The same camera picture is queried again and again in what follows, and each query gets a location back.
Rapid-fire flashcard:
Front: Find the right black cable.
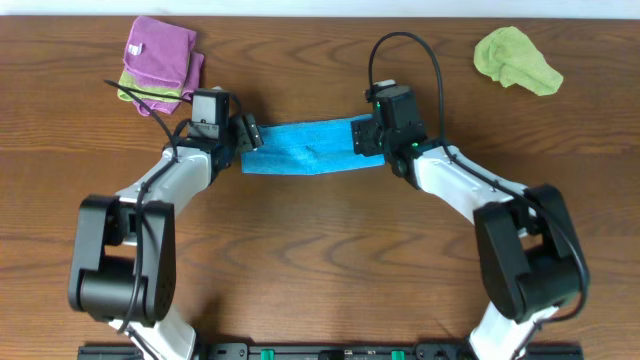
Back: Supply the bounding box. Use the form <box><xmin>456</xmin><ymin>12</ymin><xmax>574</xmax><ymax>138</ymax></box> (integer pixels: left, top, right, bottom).
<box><xmin>367</xmin><ymin>31</ymin><xmax>591</xmax><ymax>360</ymax></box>

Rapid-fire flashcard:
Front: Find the folded purple cloth top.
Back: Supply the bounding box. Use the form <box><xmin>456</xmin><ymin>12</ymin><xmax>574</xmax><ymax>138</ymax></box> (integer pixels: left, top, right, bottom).
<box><xmin>123</xmin><ymin>16</ymin><xmax>197</xmax><ymax>88</ymax></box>

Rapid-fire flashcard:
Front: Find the crumpled green cloth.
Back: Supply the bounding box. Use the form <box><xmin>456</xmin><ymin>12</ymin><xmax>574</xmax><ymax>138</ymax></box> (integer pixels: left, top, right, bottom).
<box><xmin>474</xmin><ymin>26</ymin><xmax>564</xmax><ymax>96</ymax></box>

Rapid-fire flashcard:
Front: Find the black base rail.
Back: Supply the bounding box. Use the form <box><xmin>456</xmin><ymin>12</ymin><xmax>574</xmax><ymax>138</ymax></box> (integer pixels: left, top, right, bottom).
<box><xmin>77</xmin><ymin>342</ymin><xmax>585</xmax><ymax>360</ymax></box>

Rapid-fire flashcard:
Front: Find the blue microfibre cloth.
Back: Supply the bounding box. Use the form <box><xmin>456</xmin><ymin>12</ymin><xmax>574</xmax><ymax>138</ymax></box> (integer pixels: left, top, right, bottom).
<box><xmin>241</xmin><ymin>115</ymin><xmax>385</xmax><ymax>176</ymax></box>

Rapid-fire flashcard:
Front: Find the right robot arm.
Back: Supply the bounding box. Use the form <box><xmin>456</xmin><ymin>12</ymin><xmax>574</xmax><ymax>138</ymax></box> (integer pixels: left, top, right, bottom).
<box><xmin>351</xmin><ymin>80</ymin><xmax>589</xmax><ymax>359</ymax></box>

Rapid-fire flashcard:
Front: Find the folded green cloth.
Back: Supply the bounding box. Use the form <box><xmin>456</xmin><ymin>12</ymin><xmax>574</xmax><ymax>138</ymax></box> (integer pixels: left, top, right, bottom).
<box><xmin>118</xmin><ymin>70</ymin><xmax>182</xmax><ymax>103</ymax></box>

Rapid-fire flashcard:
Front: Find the folded purple cloth bottom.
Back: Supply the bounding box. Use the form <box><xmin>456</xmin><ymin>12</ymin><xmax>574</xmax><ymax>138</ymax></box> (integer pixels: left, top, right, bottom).
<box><xmin>135</xmin><ymin>52</ymin><xmax>204</xmax><ymax>114</ymax></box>

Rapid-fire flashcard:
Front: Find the left black cable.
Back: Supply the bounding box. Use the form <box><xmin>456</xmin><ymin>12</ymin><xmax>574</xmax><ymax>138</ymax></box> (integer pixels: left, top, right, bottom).
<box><xmin>103</xmin><ymin>79</ymin><xmax>196</xmax><ymax>360</ymax></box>

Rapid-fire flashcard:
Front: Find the black cable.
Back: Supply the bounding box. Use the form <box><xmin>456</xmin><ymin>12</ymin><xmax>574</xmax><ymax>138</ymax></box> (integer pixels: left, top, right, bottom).
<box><xmin>103</xmin><ymin>79</ymin><xmax>196</xmax><ymax>360</ymax></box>
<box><xmin>367</xmin><ymin>31</ymin><xmax>591</xmax><ymax>360</ymax></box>

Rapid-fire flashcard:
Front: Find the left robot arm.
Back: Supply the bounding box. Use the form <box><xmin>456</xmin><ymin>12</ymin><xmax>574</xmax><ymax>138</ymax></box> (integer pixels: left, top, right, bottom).
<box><xmin>68</xmin><ymin>114</ymin><xmax>263</xmax><ymax>359</ymax></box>

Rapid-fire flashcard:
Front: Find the folded purple cloth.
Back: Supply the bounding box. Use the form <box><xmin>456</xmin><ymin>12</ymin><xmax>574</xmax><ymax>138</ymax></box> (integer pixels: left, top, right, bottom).
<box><xmin>135</xmin><ymin>52</ymin><xmax>204</xmax><ymax>114</ymax></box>
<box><xmin>123</xmin><ymin>16</ymin><xmax>197</xmax><ymax>88</ymax></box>

